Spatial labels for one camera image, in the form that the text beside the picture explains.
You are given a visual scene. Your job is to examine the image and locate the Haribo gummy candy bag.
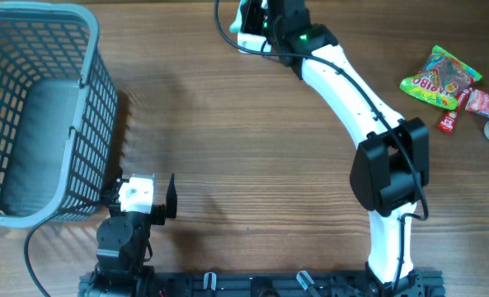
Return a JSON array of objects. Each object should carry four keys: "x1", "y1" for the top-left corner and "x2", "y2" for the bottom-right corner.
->
[{"x1": 399, "y1": 45, "x2": 482, "y2": 111}]

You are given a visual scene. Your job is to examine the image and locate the red Nescafe stick sachet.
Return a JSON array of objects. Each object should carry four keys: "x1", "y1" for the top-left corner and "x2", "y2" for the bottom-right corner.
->
[{"x1": 437, "y1": 87, "x2": 474, "y2": 134}]

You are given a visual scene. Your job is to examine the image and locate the small red carton box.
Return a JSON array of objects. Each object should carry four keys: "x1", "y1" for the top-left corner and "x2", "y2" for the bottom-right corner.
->
[{"x1": 465, "y1": 89, "x2": 489, "y2": 118}]

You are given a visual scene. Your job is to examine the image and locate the teal tissue packet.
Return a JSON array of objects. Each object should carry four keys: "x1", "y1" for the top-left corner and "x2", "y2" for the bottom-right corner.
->
[{"x1": 229, "y1": 0, "x2": 249, "y2": 33}]

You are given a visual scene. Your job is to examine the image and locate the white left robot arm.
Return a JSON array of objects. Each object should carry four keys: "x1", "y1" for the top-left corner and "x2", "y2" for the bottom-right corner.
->
[{"x1": 78, "y1": 172, "x2": 177, "y2": 296}]

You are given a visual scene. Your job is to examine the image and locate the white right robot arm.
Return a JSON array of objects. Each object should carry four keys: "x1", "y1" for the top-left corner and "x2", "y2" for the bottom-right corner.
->
[{"x1": 231, "y1": 1, "x2": 429, "y2": 296}]

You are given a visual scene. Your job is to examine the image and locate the white barcode scanner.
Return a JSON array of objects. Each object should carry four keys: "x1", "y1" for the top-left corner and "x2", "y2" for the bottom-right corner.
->
[{"x1": 237, "y1": 32, "x2": 271, "y2": 53}]

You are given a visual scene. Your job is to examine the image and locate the grey plastic shopping basket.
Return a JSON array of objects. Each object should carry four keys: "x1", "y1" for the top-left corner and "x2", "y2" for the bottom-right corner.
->
[{"x1": 0, "y1": 1, "x2": 119, "y2": 229}]

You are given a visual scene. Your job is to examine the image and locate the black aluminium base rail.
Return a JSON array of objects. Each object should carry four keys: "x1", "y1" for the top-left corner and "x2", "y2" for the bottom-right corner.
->
[{"x1": 78, "y1": 270, "x2": 446, "y2": 297}]

